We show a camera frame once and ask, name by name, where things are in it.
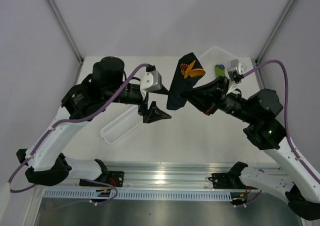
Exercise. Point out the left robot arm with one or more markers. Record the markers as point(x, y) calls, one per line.
point(108, 83)

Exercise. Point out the white narrow cutlery tray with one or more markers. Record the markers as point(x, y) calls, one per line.
point(117, 129)

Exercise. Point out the right corner frame post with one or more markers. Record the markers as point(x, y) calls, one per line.
point(281, 21)

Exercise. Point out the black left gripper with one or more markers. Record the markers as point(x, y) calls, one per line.
point(155, 113)

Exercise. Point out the corner frame post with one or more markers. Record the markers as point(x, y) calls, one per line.
point(58, 17)
point(281, 21)

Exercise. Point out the left corner frame post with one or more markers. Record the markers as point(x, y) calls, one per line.
point(58, 17)

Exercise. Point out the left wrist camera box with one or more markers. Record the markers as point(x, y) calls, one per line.
point(150, 81)

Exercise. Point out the dark navy paper napkin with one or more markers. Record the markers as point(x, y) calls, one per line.
point(180, 85)

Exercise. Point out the orange plastic spoon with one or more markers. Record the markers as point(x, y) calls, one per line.
point(193, 73)

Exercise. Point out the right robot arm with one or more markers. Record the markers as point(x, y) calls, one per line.
point(298, 188)

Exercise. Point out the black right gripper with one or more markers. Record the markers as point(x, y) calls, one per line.
point(208, 98)

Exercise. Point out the green rolled napkin bundle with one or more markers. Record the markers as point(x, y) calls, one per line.
point(219, 70)

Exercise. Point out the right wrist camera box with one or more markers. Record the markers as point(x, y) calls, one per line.
point(235, 72)

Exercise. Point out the large white basket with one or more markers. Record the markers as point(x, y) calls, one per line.
point(219, 56)

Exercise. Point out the orange plastic fork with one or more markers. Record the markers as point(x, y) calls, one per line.
point(184, 67)

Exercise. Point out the white slotted cable duct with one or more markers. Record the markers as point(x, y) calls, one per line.
point(130, 194)

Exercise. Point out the aluminium frame rail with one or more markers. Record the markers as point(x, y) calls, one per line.
point(179, 176)

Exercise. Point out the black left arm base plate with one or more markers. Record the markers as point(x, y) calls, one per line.
point(114, 178)

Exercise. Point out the orange plastic knife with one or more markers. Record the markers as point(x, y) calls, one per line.
point(190, 66)

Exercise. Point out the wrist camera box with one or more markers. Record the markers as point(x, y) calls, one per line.
point(235, 72)
point(150, 81)

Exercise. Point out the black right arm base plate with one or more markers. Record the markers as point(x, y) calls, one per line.
point(222, 181)

